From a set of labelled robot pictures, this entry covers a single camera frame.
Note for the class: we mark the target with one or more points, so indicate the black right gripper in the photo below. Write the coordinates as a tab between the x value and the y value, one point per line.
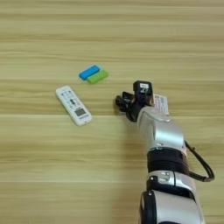
135	108

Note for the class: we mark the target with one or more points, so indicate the red and white card box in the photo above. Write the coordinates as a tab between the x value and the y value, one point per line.
162	104

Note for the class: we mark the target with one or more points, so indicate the white remote control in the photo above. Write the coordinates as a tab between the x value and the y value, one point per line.
73	105

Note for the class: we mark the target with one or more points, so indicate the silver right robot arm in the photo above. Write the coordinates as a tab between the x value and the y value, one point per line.
163	134

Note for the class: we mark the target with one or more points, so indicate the green rectangular block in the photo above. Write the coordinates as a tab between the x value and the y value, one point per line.
97	77

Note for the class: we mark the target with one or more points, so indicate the blue rectangular block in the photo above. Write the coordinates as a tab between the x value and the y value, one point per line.
89	72

